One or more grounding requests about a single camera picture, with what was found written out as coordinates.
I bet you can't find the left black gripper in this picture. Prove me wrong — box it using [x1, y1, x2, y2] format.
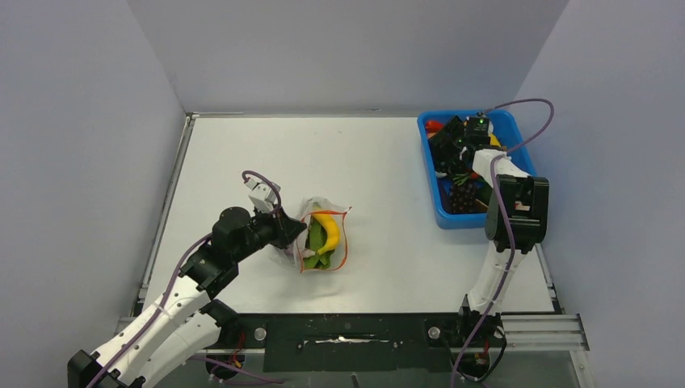
[233, 202, 307, 263]

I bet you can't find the green leafy vegetable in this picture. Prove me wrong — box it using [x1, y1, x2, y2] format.
[304, 217, 334, 270]

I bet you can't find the clear zip bag orange zipper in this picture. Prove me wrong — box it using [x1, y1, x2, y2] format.
[267, 196, 351, 273]

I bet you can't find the yellow banana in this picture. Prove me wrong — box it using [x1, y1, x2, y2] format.
[489, 133, 502, 148]
[312, 211, 340, 253]

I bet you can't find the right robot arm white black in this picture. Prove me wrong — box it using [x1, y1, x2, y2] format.
[426, 113, 550, 345]

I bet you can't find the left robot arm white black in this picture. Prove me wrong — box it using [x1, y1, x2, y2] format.
[67, 207, 307, 387]

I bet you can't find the red chili pepper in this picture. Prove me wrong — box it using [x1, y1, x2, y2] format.
[424, 120, 444, 133]

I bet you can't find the orange carrot toy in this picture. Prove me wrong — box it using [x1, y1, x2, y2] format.
[451, 171, 481, 186]

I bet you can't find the purple grapes bunch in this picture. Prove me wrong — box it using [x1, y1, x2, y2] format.
[448, 180, 478, 214]

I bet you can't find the blue plastic bin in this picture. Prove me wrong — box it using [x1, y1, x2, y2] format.
[418, 110, 549, 240]

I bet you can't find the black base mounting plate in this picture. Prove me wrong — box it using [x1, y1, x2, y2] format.
[210, 312, 507, 377]

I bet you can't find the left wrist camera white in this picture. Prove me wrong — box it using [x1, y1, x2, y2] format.
[245, 178, 280, 213]

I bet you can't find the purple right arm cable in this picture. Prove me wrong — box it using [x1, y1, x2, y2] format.
[449, 98, 556, 388]

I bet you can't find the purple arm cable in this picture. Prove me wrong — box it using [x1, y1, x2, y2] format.
[85, 170, 283, 388]
[449, 98, 556, 388]

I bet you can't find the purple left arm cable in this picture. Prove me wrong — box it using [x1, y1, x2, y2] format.
[85, 170, 283, 388]

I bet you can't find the aluminium table edge rail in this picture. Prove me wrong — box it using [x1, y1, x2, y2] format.
[129, 112, 196, 317]

